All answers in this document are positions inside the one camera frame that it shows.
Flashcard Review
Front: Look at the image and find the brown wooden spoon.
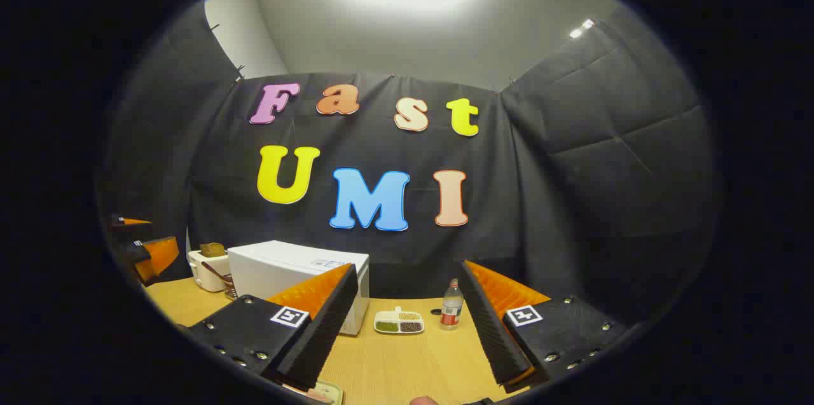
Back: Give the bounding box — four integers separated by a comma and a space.
202, 261, 233, 285

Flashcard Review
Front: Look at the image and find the white toaster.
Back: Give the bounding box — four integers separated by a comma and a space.
188, 250, 231, 293

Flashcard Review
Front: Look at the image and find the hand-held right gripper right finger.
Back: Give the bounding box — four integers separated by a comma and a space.
459, 260, 630, 387

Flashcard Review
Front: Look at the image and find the white divided dish with beans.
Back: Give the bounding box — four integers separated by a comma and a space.
373, 306, 425, 334

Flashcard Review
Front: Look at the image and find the black backdrop cloth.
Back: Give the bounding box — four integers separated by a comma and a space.
95, 1, 722, 329

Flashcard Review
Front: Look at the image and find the white microwave oven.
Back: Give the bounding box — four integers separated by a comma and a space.
227, 240, 370, 336

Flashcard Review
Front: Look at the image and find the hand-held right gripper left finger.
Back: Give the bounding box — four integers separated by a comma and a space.
188, 263, 359, 391

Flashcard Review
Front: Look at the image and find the clear bottle with red label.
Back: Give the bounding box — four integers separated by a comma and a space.
439, 278, 464, 331

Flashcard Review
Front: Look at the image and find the pale speckled tray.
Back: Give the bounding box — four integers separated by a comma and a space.
280, 380, 344, 405

